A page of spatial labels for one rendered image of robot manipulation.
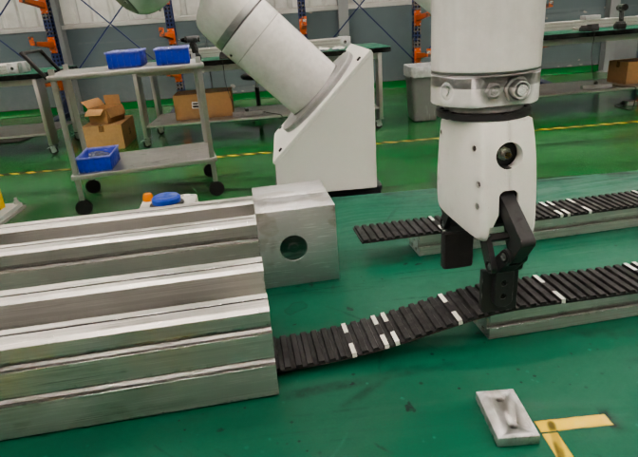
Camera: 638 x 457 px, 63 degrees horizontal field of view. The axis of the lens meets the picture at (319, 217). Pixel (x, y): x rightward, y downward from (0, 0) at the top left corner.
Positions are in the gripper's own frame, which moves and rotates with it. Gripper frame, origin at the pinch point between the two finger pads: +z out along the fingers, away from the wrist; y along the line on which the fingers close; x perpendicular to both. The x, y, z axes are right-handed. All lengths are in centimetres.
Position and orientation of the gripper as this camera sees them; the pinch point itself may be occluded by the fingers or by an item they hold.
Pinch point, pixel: (476, 275)
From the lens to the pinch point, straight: 50.8
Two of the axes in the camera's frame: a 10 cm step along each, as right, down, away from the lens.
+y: -1.6, -3.4, 9.3
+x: -9.8, 1.2, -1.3
